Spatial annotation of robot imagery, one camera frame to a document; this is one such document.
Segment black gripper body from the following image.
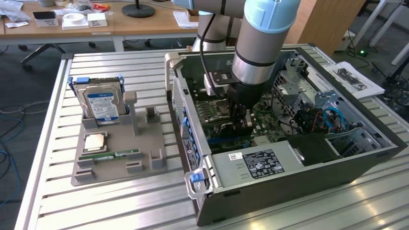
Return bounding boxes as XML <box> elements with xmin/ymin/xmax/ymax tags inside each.
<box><xmin>228</xmin><ymin>82</ymin><xmax>273</xmax><ymax>108</ymax></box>

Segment green graphics card black cooler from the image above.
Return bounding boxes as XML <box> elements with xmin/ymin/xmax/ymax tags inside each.
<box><xmin>219</xmin><ymin>122</ymin><xmax>255</xmax><ymax>139</ymax></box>

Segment green motherboard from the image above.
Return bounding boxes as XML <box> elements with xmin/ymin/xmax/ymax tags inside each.
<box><xmin>191</xmin><ymin>80</ymin><xmax>288</xmax><ymax>154</ymax></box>

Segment CPU socket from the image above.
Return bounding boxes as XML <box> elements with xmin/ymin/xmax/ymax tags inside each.
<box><xmin>213</xmin><ymin>98</ymin><xmax>232</xmax><ymax>115</ymax></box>

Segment silver metal drive cage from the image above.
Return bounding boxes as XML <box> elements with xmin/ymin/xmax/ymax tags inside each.
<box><xmin>271</xmin><ymin>51</ymin><xmax>321</xmax><ymax>120</ymax></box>

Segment silver power supply unit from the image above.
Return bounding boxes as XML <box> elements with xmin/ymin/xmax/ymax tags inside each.
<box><xmin>211</xmin><ymin>140</ymin><xmax>304</xmax><ymax>188</ymax></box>

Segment black plastic shroud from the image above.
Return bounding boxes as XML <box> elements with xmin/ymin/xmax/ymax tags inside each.
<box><xmin>287</xmin><ymin>133</ymin><xmax>344</xmax><ymax>168</ymax></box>

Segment dark grey open PC case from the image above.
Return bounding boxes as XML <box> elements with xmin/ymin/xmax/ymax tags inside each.
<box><xmin>164</xmin><ymin>46</ymin><xmax>400</xmax><ymax>227</ymax></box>

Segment stack of printed papers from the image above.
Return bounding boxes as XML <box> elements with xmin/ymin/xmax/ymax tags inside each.
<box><xmin>323</xmin><ymin>61</ymin><xmax>387</xmax><ymax>100</ymax></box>

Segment silver disk bay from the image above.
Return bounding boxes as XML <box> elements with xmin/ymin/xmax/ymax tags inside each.
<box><xmin>324</xmin><ymin>126</ymin><xmax>384</xmax><ymax>159</ymax></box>

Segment white papers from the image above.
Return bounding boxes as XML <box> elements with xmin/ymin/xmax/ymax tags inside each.
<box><xmin>172</xmin><ymin>10</ymin><xmax>201</xmax><ymax>29</ymax></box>

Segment white socket box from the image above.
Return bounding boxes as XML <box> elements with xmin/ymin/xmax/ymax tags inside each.
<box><xmin>340</xmin><ymin>30</ymin><xmax>356</xmax><ymax>52</ymax></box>

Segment wooden cabinet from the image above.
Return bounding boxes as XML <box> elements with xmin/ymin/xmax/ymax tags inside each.
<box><xmin>283</xmin><ymin>0</ymin><xmax>367</xmax><ymax>55</ymax></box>

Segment grey parts rack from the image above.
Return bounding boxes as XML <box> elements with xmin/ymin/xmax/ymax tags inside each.
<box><xmin>69</xmin><ymin>91</ymin><xmax>169</xmax><ymax>187</ymax></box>

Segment hard disk with blue caddy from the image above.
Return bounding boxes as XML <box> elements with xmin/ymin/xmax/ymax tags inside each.
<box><xmin>68</xmin><ymin>74</ymin><xmax>129</xmax><ymax>126</ymax></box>

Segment silver CPU chip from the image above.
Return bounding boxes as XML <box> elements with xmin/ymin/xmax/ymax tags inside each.
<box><xmin>83</xmin><ymin>133</ymin><xmax>108</xmax><ymax>152</ymax></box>

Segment black round lamp base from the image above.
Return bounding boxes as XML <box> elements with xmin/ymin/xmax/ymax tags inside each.
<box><xmin>121</xmin><ymin>0</ymin><xmax>156</xmax><ymax>18</ymax></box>

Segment plain white box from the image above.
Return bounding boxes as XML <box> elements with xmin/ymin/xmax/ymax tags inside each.
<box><xmin>87</xmin><ymin>12</ymin><xmax>108</xmax><ymax>28</ymax></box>

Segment flat white box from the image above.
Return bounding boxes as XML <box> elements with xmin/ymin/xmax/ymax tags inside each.
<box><xmin>61</xmin><ymin>17</ymin><xmax>91</xmax><ymax>31</ymax></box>

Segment white tape roll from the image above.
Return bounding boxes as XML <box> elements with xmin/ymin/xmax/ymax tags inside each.
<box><xmin>63</xmin><ymin>13</ymin><xmax>84</xmax><ymax>24</ymax></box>

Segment dark jar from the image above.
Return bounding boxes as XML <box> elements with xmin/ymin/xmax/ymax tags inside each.
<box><xmin>75</xmin><ymin>0</ymin><xmax>92</xmax><ymax>12</ymax></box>

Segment black office chair base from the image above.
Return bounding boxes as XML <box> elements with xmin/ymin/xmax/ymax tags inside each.
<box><xmin>19</xmin><ymin>42</ymin><xmax>96</xmax><ymax>71</ymax></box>

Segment white box with black top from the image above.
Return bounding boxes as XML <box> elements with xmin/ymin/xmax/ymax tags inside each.
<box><xmin>32</xmin><ymin>11</ymin><xmax>60</xmax><ymax>27</ymax></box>

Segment clear plastic bag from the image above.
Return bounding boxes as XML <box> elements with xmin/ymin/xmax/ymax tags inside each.
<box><xmin>0</xmin><ymin>0</ymin><xmax>32</xmax><ymax>22</ymax></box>

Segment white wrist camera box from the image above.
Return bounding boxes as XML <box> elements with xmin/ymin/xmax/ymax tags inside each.
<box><xmin>204</xmin><ymin>71</ymin><xmax>239</xmax><ymax>96</ymax></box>

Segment black wire bundle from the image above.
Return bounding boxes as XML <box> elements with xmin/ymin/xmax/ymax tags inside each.
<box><xmin>277</xmin><ymin>110</ymin><xmax>317</xmax><ymax>135</ymax></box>

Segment red wire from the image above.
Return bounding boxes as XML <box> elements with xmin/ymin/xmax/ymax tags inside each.
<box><xmin>315</xmin><ymin>111</ymin><xmax>324</xmax><ymax>132</ymax></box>

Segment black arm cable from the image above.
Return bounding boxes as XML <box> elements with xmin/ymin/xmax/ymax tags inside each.
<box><xmin>199</xmin><ymin>13</ymin><xmax>221</xmax><ymax>80</ymax></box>

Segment blue wire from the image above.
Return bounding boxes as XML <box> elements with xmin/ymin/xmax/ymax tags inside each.
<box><xmin>321</xmin><ymin>107</ymin><xmax>349</xmax><ymax>133</ymax></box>

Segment white desk frame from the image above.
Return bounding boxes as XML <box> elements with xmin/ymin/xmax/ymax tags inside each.
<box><xmin>351</xmin><ymin>0</ymin><xmax>409</xmax><ymax>65</ymax></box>

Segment white floor cable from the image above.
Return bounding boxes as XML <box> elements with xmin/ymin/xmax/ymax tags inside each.
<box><xmin>0</xmin><ymin>100</ymin><xmax>48</xmax><ymax>115</ymax></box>

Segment blue floor cable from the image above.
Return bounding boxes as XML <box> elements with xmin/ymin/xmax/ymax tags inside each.
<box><xmin>0</xmin><ymin>115</ymin><xmax>26</xmax><ymax>207</ymax></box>

